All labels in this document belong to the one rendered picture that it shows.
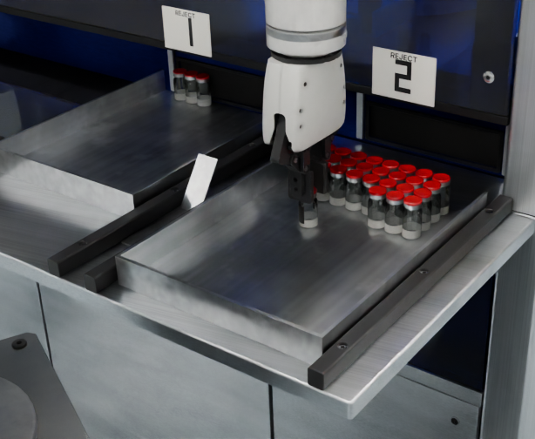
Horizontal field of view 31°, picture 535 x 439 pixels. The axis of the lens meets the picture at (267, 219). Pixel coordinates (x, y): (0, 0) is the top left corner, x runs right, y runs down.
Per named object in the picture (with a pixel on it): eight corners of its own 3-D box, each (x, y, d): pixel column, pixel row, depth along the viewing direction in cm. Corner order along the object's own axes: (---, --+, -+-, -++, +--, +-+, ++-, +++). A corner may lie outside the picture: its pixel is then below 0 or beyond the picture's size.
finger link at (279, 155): (291, 85, 102) (310, 112, 107) (259, 147, 101) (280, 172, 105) (300, 88, 102) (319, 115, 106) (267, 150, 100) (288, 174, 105)
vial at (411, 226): (407, 228, 110) (409, 192, 108) (424, 233, 109) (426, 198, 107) (397, 237, 109) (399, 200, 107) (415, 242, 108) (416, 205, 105)
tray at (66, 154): (164, 90, 152) (161, 69, 150) (299, 124, 138) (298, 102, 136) (-7, 169, 128) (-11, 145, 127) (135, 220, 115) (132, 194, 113)
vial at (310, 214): (306, 218, 113) (305, 185, 111) (321, 222, 112) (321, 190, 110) (295, 226, 112) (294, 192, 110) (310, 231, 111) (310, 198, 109)
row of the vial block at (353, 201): (305, 187, 120) (304, 154, 118) (434, 226, 111) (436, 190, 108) (294, 194, 119) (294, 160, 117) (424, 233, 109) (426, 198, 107)
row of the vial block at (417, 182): (315, 180, 122) (314, 147, 120) (443, 218, 112) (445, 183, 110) (305, 187, 120) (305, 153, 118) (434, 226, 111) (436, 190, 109)
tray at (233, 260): (301, 167, 126) (301, 143, 124) (484, 219, 112) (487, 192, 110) (118, 284, 102) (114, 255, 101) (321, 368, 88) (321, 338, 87)
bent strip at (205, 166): (202, 196, 120) (199, 152, 117) (220, 202, 118) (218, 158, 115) (121, 243, 110) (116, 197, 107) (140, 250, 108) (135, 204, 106)
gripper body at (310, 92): (304, 22, 107) (306, 115, 112) (247, 47, 100) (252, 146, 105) (362, 32, 103) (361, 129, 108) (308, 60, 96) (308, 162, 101)
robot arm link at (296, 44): (298, 3, 106) (299, 30, 107) (249, 24, 100) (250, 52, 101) (363, 15, 101) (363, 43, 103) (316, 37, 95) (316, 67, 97)
